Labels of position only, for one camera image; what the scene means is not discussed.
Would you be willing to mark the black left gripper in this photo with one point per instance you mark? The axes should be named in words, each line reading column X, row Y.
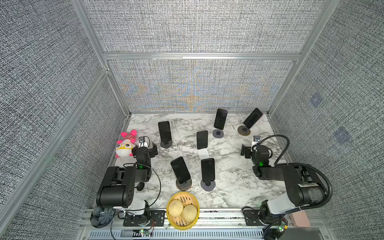
column 151, row 150

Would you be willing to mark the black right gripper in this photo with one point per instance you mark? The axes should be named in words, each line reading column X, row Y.
column 245, row 150

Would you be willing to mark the black phone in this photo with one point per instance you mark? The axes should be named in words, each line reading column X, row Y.
column 180, row 169
column 253, row 118
column 208, row 170
column 220, row 119
column 202, row 139
column 165, row 131

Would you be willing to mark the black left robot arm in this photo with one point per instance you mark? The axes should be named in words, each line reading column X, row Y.
column 119, row 184

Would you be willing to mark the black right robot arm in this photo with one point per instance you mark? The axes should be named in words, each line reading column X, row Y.
column 306, row 186

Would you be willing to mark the grey round stand back left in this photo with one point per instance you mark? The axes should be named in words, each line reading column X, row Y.
column 166, row 144

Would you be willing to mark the brown round stand back right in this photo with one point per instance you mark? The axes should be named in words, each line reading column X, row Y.
column 244, row 131

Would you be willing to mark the purple round stand back centre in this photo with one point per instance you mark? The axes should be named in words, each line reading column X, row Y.
column 217, row 133

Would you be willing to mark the purple round stand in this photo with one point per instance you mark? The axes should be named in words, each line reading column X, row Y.
column 208, row 186
column 217, row 133

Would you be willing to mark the white folding phone stand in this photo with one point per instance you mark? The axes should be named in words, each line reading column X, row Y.
column 203, row 154

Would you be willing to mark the purple round stand front centre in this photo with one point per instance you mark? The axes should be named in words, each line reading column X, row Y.
column 208, row 186

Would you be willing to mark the pink white plush toy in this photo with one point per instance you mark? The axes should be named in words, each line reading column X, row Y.
column 125, row 146

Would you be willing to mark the black ladle spoon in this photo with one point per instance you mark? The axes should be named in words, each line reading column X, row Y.
column 140, row 186

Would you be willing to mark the left steamed bun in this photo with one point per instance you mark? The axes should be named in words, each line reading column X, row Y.
column 175, row 208

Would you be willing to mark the steamed bun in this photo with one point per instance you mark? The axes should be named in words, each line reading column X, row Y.
column 189, row 213
column 175, row 208

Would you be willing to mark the yellow bamboo steamer basket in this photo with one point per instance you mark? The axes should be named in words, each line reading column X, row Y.
column 187, row 199

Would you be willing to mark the right steamed bun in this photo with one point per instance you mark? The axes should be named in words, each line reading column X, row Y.
column 189, row 213

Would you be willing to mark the dark fluted cup tray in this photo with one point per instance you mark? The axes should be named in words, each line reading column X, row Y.
column 101, row 217

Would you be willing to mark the pink rectangular pad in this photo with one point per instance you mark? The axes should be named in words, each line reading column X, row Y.
column 300, row 219

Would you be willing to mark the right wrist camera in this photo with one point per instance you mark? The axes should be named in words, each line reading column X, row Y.
column 255, row 141

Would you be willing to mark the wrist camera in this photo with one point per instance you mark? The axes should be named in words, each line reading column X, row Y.
column 255, row 141
column 144, row 142

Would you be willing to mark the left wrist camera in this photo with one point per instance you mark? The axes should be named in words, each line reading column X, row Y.
column 144, row 142

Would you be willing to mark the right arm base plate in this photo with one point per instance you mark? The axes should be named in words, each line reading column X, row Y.
column 252, row 218

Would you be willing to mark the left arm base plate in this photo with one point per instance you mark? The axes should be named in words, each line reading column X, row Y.
column 154, row 218

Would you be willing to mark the aluminium front rail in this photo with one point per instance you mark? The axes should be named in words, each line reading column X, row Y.
column 213, row 224

